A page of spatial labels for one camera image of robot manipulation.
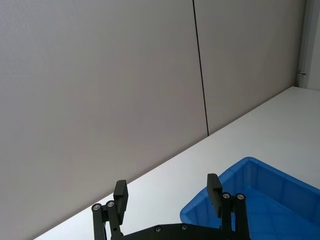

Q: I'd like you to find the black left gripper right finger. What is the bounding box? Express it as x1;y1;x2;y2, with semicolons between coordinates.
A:
206;173;251;237

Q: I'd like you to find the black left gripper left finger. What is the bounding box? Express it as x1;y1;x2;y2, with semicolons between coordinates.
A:
91;179;130;240

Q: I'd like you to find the blue plastic bin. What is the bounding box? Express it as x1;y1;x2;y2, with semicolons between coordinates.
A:
179;156;320;240

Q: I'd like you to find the white door frame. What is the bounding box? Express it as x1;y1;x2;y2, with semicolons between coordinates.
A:
298;0;320;90

